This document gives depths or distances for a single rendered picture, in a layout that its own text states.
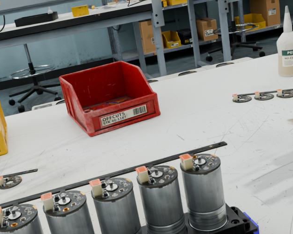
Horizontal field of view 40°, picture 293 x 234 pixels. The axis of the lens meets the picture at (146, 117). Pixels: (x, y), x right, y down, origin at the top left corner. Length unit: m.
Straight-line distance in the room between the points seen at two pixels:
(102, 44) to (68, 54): 0.40
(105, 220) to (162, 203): 0.03
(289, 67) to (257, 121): 0.17
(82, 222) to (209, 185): 0.08
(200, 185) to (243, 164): 0.14
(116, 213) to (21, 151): 0.30
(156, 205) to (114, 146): 0.22
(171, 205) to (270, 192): 0.11
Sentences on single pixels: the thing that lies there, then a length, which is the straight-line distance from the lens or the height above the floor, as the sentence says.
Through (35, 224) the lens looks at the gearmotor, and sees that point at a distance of 0.24.
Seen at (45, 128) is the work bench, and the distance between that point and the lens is 0.57.
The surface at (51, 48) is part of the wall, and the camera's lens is 4.63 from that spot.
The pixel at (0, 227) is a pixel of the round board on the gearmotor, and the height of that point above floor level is 0.81.
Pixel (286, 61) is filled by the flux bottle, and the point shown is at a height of 0.77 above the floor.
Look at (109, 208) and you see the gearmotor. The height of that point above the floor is 0.81.
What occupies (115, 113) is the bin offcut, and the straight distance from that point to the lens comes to 0.50.
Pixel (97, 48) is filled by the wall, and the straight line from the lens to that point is 4.67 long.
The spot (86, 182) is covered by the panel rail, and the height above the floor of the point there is 0.81.
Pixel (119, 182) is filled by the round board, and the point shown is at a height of 0.81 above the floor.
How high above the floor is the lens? 0.93
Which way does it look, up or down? 19 degrees down
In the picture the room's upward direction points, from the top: 10 degrees counter-clockwise
